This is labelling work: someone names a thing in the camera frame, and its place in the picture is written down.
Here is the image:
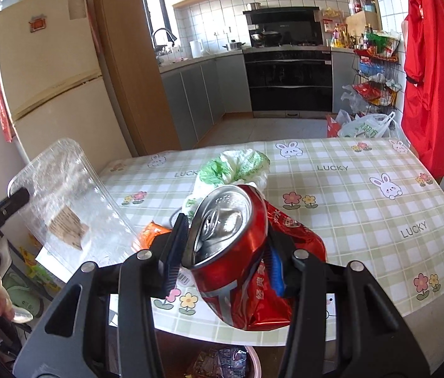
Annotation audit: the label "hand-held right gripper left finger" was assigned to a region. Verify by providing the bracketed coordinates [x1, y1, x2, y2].
[11, 213, 189, 378]

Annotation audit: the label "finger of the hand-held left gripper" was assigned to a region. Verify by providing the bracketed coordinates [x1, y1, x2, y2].
[0, 187, 31, 247]

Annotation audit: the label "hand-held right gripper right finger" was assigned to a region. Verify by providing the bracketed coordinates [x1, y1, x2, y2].
[267, 232, 431, 378]

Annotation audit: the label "orange snack packet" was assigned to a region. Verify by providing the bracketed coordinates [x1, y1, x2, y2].
[133, 221, 173, 250]

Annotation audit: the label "crushed red soda can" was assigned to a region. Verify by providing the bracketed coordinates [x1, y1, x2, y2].
[183, 184, 297, 331]

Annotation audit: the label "clear plastic tray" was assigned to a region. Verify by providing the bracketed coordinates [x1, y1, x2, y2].
[8, 138, 140, 274]

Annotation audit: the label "red snack wrapper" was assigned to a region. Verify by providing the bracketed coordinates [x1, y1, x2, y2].
[265, 201, 327, 262]

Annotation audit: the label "pink plastic bin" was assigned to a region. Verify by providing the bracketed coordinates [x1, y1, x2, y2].
[165, 339, 265, 378]

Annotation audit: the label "green white plastic bag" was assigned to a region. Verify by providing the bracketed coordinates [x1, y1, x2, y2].
[183, 148, 270, 221]

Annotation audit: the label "gold foil wrapper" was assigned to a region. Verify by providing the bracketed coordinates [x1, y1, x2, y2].
[184, 352, 215, 378]

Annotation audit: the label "checked rabbit tablecloth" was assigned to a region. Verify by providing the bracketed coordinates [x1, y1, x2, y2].
[98, 137, 444, 347]

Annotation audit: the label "cream refrigerator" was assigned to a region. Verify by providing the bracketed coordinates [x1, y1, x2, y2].
[0, 0, 134, 166]

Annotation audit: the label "grey lower cabinets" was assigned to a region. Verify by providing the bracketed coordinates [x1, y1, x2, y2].
[159, 53, 252, 150]

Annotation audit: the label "red bag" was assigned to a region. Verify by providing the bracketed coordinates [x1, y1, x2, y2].
[326, 114, 342, 138]

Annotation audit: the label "red fridge magnet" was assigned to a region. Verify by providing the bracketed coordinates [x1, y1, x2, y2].
[28, 14, 47, 33]

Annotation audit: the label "white green-print shopping bag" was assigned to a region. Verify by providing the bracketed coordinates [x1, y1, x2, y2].
[338, 111, 397, 139]

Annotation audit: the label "black stove oven unit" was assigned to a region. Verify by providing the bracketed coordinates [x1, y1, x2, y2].
[243, 46, 333, 118]

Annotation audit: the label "paper sticker on refrigerator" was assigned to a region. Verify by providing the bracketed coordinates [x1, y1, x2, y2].
[68, 0, 88, 20]

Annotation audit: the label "grey narrow lower cabinet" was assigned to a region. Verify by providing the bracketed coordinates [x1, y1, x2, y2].
[331, 49, 358, 115]

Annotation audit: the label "steel kitchen faucet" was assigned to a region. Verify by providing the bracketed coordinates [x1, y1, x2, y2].
[152, 28, 177, 54]

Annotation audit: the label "black wok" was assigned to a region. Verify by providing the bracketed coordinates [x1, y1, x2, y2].
[250, 31, 281, 46]

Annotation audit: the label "red apron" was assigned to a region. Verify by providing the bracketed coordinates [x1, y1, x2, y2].
[401, 0, 444, 180]

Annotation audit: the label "black wire rack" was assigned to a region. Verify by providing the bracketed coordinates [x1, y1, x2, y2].
[350, 31, 401, 117]

